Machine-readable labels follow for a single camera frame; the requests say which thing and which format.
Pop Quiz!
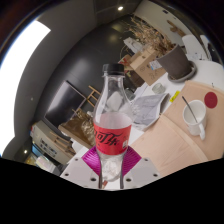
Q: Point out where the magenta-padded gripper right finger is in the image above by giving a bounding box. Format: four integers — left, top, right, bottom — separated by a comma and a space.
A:
119, 145, 162, 190

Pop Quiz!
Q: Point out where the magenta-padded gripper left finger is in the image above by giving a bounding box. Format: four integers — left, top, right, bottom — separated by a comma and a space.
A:
59, 145, 103, 190

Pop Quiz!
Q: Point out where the clear red-label drink bottle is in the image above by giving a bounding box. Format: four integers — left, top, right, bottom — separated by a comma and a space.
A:
92, 63, 134, 190

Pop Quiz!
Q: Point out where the folded newspaper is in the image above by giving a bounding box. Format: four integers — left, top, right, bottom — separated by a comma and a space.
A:
131, 92, 169, 132

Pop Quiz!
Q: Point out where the wooden easel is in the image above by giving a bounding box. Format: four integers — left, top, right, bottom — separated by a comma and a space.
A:
71, 84, 101, 118

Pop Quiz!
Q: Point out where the white ceramic mug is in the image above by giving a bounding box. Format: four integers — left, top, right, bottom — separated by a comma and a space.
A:
182, 99, 208, 141

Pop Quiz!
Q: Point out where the metal spoon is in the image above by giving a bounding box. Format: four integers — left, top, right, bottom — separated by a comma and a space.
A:
181, 95, 200, 125

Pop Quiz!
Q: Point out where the yellow tag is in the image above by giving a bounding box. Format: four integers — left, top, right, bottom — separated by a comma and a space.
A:
169, 90, 181, 104

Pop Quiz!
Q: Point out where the small glass jar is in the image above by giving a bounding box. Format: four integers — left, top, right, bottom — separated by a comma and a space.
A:
151, 82, 166, 95

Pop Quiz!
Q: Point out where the flat round red coaster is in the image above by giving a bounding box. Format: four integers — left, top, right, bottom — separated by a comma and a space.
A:
203, 91, 219, 109

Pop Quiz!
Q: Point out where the brown cardboard box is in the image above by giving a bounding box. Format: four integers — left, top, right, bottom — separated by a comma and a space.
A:
129, 46, 167, 87

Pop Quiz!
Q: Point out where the grey plant saucer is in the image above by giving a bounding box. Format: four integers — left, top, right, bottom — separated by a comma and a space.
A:
167, 59, 198, 84

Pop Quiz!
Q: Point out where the long white ceiling light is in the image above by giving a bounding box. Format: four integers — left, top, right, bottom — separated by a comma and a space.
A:
0, 19, 52, 156

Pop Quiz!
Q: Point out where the red box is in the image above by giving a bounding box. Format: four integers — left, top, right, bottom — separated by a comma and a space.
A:
118, 54, 134, 73

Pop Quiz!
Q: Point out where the dried plant in grey pot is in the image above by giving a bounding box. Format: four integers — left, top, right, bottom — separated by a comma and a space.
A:
124, 16, 194, 81

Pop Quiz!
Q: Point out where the wooden figure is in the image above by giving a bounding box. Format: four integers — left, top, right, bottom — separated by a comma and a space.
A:
166, 19, 186, 38

